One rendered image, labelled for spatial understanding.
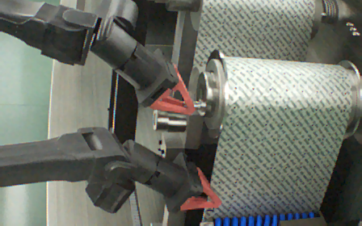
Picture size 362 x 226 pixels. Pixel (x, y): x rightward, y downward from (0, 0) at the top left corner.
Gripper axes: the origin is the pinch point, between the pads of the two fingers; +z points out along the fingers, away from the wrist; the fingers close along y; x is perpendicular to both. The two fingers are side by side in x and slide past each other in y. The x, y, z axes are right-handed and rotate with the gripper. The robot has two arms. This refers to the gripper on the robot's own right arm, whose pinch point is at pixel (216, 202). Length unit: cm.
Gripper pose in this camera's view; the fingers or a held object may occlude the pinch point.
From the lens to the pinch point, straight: 103.2
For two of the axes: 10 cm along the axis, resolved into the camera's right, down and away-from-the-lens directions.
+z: 7.8, 4.6, 4.3
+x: 6.0, -7.3, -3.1
